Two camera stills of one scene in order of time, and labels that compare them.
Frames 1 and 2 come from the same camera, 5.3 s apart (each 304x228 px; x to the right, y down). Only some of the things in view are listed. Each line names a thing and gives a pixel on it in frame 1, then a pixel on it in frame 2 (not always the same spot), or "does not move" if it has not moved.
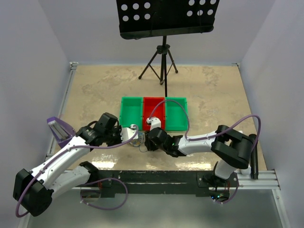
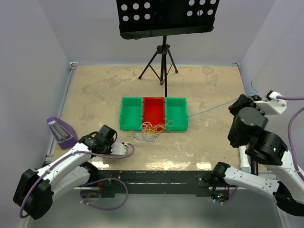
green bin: (176, 118) does not move
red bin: (149, 103) does not move
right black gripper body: (152, 147) to (247, 99)
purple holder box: (63, 132) does not move
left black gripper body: (113, 136) to (108, 146)
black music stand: (138, 18) does not move
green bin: (131, 112) does not move
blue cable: (139, 141) to (223, 104)
